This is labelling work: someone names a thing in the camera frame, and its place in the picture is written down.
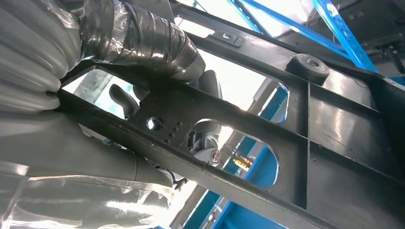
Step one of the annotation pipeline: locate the blue metal shelf rack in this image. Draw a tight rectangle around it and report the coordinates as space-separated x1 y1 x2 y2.
183 0 405 229

